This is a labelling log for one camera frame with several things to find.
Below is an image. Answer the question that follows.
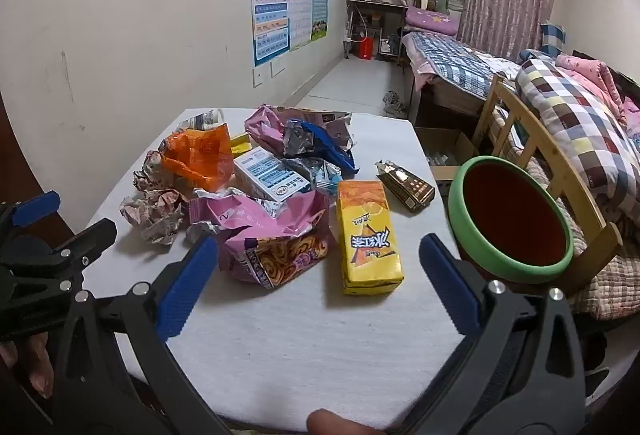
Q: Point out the white blue medicine box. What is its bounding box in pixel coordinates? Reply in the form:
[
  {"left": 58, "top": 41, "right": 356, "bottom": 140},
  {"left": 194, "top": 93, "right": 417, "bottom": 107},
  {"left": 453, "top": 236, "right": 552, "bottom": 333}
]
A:
[{"left": 233, "top": 146, "right": 312, "bottom": 216}]

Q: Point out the dark wooden desk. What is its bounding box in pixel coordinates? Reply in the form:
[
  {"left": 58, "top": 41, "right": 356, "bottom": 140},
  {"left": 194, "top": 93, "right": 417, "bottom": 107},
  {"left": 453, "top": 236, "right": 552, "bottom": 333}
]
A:
[{"left": 346, "top": 0, "right": 408, "bottom": 61}]

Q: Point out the dark wooden bed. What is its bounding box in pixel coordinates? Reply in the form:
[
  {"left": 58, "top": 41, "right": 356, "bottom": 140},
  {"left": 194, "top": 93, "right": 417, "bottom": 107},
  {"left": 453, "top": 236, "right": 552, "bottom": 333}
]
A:
[{"left": 410, "top": 65, "right": 496, "bottom": 131}]

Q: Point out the green wall poster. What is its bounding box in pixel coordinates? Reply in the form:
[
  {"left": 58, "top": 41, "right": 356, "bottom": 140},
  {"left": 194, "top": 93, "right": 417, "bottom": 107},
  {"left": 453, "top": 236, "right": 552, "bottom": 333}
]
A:
[{"left": 311, "top": 0, "right": 330, "bottom": 42}]

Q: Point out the light blue wrapper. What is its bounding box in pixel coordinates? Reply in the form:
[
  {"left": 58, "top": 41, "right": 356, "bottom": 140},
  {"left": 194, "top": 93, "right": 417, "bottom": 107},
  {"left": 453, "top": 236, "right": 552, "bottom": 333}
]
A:
[{"left": 295, "top": 158, "right": 343, "bottom": 196}]

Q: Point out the purple pillow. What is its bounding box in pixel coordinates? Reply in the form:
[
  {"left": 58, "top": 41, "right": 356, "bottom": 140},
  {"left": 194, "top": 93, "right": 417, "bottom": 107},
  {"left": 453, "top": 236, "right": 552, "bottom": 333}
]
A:
[{"left": 405, "top": 6, "right": 461, "bottom": 36}]

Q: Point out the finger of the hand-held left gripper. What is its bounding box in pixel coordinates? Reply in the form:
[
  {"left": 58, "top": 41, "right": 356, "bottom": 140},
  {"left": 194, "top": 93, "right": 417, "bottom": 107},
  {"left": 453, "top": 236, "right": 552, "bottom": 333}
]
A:
[
  {"left": 47, "top": 217, "right": 118, "bottom": 277},
  {"left": 0, "top": 190, "right": 62, "bottom": 229}
]

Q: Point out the blue plaid bedspread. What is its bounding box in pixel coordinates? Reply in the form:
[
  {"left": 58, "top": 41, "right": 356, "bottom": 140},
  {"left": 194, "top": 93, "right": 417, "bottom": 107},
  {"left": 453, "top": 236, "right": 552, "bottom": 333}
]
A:
[{"left": 402, "top": 30, "right": 521, "bottom": 101}]

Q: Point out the red bin with green rim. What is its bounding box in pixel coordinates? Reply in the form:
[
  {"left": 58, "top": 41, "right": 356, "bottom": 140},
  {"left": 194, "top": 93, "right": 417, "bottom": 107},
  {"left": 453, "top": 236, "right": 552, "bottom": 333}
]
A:
[{"left": 447, "top": 156, "right": 575, "bottom": 285}]

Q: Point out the pair of grey shoes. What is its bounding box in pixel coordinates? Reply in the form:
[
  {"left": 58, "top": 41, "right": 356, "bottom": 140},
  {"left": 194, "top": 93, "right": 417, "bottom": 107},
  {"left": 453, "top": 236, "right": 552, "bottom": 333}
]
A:
[{"left": 382, "top": 90, "right": 408, "bottom": 118}]

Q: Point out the orange snack bag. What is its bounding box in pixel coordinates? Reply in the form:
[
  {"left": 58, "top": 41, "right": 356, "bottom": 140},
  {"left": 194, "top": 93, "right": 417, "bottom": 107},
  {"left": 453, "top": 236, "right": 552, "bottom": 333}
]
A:
[{"left": 159, "top": 122, "right": 236, "bottom": 192}]

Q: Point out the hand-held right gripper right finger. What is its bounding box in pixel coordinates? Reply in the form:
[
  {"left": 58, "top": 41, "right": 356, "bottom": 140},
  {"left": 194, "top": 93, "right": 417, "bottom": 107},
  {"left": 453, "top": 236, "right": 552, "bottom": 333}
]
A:
[{"left": 419, "top": 232, "right": 588, "bottom": 435}]

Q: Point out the blue plaid pillow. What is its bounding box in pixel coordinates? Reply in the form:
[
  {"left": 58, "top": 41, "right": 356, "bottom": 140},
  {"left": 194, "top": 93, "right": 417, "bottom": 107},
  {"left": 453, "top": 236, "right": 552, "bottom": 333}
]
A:
[{"left": 540, "top": 22, "right": 566, "bottom": 51}]

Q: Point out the crushed patterned paper cup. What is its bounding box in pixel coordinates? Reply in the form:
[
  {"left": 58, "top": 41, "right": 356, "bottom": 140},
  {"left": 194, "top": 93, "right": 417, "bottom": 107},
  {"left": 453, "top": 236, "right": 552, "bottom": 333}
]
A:
[{"left": 175, "top": 109, "right": 226, "bottom": 131}]

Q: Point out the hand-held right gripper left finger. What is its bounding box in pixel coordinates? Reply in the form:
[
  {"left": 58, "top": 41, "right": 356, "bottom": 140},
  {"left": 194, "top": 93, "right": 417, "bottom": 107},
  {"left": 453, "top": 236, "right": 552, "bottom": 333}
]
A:
[{"left": 52, "top": 235, "right": 236, "bottom": 435}]

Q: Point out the person's left hand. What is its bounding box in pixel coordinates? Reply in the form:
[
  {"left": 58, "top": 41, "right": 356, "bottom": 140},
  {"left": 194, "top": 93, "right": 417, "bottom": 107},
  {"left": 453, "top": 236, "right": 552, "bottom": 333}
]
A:
[{"left": 0, "top": 332, "right": 56, "bottom": 401}]

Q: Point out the dark brown cigarette box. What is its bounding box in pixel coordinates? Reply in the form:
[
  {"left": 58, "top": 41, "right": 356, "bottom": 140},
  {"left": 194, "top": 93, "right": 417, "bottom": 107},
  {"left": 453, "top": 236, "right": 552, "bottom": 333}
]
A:
[{"left": 375, "top": 159, "right": 436, "bottom": 214}]

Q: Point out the pink bed sheet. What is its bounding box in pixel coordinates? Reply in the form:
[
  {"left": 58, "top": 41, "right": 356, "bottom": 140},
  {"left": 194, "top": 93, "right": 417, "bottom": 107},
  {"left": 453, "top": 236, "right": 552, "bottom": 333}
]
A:
[{"left": 407, "top": 32, "right": 441, "bottom": 93}]

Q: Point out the blue wall poster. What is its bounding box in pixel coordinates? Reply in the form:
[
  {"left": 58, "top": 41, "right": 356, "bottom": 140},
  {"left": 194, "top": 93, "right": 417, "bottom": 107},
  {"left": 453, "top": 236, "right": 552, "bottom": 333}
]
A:
[{"left": 250, "top": 0, "right": 292, "bottom": 67}]

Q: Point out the checkered quilt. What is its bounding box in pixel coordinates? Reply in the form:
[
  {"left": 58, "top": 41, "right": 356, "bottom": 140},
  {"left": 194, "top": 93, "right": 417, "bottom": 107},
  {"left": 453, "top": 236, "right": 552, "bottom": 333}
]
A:
[{"left": 515, "top": 58, "right": 640, "bottom": 221}]

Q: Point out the pale pink snack bag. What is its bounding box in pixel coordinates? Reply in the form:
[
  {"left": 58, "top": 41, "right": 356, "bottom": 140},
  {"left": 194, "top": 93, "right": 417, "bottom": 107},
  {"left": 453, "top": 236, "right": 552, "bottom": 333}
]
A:
[{"left": 244, "top": 104, "right": 355, "bottom": 166}]

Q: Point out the wooden chair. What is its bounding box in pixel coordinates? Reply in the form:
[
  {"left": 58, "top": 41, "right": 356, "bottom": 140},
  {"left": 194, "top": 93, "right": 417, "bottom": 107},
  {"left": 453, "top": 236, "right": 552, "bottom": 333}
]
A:
[{"left": 472, "top": 71, "right": 623, "bottom": 296}]

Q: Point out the blue foil wrapper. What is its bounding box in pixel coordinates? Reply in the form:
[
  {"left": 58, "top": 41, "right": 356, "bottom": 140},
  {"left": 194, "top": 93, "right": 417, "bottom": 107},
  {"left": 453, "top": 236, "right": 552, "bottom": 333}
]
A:
[{"left": 282, "top": 119, "right": 360, "bottom": 176}]

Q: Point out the crumpled printed paper ball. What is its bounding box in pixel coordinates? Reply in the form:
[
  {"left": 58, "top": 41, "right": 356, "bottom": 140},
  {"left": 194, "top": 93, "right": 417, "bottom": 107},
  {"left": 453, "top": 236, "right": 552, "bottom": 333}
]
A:
[
  {"left": 119, "top": 188, "right": 188, "bottom": 246},
  {"left": 132, "top": 150, "right": 173, "bottom": 191}
]

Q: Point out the yellow drink carton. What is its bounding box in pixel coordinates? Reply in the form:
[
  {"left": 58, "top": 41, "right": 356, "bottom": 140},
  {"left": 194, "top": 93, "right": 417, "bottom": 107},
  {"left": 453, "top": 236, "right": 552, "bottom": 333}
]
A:
[{"left": 336, "top": 180, "right": 406, "bottom": 296}]

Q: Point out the pink cookie bag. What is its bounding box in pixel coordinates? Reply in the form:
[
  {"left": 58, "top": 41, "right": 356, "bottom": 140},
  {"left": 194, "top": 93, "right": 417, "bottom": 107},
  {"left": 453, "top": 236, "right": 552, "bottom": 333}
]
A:
[{"left": 189, "top": 189, "right": 335, "bottom": 290}]

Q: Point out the pale chart wall poster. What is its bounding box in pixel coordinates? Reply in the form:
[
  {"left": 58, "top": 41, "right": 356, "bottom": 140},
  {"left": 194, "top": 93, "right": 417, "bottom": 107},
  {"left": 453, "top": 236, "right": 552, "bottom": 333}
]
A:
[{"left": 289, "top": 0, "right": 315, "bottom": 51}]

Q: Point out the person's right hand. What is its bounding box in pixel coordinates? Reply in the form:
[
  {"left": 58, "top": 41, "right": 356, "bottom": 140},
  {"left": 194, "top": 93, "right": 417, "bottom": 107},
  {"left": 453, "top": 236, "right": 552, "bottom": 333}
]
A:
[{"left": 306, "top": 409, "right": 396, "bottom": 435}]

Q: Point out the pink quilt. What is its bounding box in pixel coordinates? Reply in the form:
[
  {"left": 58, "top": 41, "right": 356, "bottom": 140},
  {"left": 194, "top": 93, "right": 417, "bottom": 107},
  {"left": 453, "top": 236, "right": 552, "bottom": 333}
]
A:
[{"left": 555, "top": 54, "right": 640, "bottom": 136}]

